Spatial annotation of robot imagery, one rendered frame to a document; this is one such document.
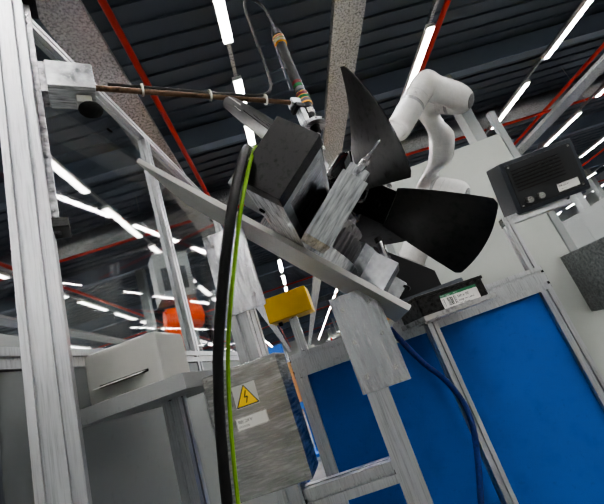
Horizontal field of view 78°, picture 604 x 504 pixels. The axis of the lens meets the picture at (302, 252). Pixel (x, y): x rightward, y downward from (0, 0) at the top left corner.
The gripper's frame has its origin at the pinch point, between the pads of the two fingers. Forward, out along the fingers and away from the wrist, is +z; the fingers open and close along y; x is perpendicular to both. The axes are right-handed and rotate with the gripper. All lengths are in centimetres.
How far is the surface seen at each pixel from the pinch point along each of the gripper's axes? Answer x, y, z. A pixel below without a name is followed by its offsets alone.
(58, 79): -69, 60, -20
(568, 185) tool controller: 64, -12, -16
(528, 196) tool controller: 51, -12, -13
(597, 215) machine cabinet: 570, -814, -273
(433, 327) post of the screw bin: 11.4, 2.7, 31.0
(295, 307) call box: -31.5, -11.1, 21.3
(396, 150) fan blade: -2, 61, 6
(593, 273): 137, -136, -8
